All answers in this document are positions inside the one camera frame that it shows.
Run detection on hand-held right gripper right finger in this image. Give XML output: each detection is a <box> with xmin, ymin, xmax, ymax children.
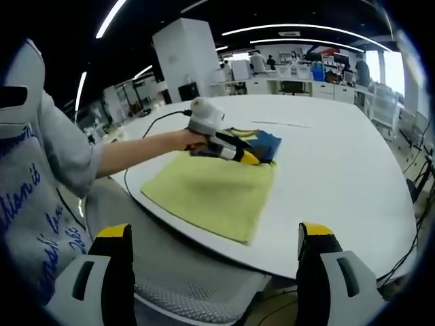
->
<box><xmin>294</xmin><ymin>222</ymin><xmax>387</xmax><ymax>326</ymax></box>

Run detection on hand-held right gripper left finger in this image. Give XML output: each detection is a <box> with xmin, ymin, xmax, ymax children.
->
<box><xmin>46</xmin><ymin>223</ymin><xmax>137</xmax><ymax>326</ymax></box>

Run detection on yellow garment grey blue sleeves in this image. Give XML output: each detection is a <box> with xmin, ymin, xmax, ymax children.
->
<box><xmin>140</xmin><ymin>126</ymin><xmax>283</xmax><ymax>246</ymax></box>

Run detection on person's left hand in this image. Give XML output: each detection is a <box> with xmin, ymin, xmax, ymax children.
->
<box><xmin>176</xmin><ymin>127</ymin><xmax>209</xmax><ymax>153</ymax></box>

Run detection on black cabinet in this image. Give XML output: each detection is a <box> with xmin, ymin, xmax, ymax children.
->
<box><xmin>178</xmin><ymin>82</ymin><xmax>200</xmax><ymax>102</ymax></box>

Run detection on white box appliance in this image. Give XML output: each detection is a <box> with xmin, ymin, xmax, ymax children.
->
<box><xmin>231</xmin><ymin>60</ymin><xmax>252</xmax><ymax>81</ymax></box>

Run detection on white square pillar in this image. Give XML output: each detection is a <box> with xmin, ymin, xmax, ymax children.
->
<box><xmin>152</xmin><ymin>17</ymin><xmax>220</xmax><ymax>103</ymax></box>

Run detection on black office chair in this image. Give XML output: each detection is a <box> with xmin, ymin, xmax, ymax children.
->
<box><xmin>278</xmin><ymin>81</ymin><xmax>305</xmax><ymax>96</ymax></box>

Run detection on white cabinet row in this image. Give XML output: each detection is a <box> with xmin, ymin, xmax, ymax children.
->
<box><xmin>210</xmin><ymin>76</ymin><xmax>375</xmax><ymax>103</ymax></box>

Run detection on black tripod stand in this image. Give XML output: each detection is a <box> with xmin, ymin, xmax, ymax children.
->
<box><xmin>400</xmin><ymin>118</ymin><xmax>435</xmax><ymax>204</ymax></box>

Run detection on white mesh chair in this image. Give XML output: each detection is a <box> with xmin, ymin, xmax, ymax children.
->
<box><xmin>370</xmin><ymin>84</ymin><xmax>400</xmax><ymax>130</ymax></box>

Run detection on white chest-worn device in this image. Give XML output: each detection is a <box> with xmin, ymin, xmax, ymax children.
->
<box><xmin>0</xmin><ymin>39</ymin><xmax>47</xmax><ymax>123</ymax></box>

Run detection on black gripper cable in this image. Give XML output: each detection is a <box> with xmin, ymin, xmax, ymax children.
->
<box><xmin>123</xmin><ymin>109</ymin><xmax>192</xmax><ymax>202</ymax></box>

